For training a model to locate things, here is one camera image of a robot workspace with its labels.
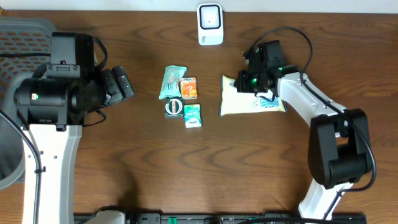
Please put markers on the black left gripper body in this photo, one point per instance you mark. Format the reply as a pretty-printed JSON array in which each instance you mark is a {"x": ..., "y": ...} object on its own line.
[{"x": 112, "y": 89}]

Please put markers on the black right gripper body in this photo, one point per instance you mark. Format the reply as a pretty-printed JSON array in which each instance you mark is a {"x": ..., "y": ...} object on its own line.
[{"x": 249, "y": 82}]

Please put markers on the cream snack bag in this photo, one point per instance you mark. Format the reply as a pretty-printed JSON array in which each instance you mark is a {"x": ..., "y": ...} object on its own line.
[{"x": 234, "y": 102}]

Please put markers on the mint green wipes pack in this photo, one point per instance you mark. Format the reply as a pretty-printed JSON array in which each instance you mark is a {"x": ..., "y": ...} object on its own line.
[{"x": 171, "y": 82}]

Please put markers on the dark green soap packet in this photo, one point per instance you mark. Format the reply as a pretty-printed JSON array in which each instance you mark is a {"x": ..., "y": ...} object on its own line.
[{"x": 174, "y": 108}]

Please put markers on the orange candy box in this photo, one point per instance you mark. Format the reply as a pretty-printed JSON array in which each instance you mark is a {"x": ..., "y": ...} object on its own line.
[{"x": 188, "y": 87}]

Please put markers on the teal gum box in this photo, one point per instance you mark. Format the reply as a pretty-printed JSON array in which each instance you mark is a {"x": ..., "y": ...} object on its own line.
[{"x": 192, "y": 116}]

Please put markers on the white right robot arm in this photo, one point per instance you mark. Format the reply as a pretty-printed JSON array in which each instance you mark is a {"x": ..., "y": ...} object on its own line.
[{"x": 339, "y": 151}]

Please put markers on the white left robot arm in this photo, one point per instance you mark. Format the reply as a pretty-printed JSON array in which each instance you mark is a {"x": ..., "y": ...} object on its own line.
[{"x": 52, "y": 105}]

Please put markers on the grey plastic mesh basket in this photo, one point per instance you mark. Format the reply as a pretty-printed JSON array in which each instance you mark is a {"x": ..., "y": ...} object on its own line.
[{"x": 18, "y": 36}]

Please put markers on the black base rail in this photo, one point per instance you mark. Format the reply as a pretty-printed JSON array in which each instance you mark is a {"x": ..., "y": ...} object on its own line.
[{"x": 157, "y": 218}]

